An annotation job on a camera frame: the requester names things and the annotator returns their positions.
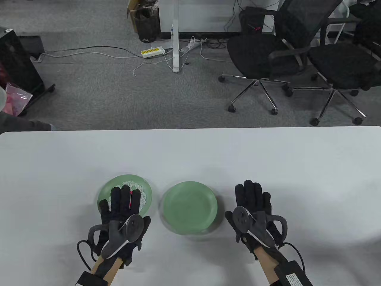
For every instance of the person's right hand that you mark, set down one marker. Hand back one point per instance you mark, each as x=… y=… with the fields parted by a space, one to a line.
x=253 y=196

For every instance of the black trash bin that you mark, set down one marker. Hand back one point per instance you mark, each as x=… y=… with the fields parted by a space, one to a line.
x=147 y=26

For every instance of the black low box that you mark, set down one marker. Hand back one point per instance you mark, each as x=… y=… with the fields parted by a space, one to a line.
x=31 y=46

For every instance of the brown cardboard box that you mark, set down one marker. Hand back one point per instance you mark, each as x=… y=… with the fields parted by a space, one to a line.
x=131 y=12

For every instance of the white desk panel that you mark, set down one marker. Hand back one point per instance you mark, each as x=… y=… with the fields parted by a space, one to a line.
x=205 y=15

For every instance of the black computer tower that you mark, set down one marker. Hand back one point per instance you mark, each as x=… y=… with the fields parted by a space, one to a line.
x=251 y=21

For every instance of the green plate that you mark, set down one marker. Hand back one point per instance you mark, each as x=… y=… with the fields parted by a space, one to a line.
x=189 y=208
x=119 y=180

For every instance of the black cabinet on wheels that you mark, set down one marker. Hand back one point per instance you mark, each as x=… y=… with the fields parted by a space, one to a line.
x=18 y=65

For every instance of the yellow and white power strip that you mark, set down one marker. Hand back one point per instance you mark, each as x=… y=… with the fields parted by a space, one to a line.
x=152 y=52

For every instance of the white desk leg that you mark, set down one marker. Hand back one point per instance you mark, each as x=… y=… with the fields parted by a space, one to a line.
x=175 y=44

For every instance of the pink plastic bag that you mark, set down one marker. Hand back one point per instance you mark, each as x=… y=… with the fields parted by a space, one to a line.
x=18 y=99

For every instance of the person's left hand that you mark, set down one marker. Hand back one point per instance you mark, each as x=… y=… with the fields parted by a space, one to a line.
x=117 y=202

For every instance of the black mesh office chair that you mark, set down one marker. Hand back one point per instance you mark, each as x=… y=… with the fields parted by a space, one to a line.
x=342 y=65
x=256 y=56

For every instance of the grey handheld controller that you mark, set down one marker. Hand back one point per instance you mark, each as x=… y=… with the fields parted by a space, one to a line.
x=259 y=222
x=117 y=238

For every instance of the person's left forearm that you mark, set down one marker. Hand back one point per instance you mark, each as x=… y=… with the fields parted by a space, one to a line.
x=116 y=264

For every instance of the white chair frame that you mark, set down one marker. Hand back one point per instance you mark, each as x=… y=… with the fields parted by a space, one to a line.
x=339 y=28

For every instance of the black wrist sensor box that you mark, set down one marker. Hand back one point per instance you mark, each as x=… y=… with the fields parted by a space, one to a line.
x=89 y=280
x=293 y=277

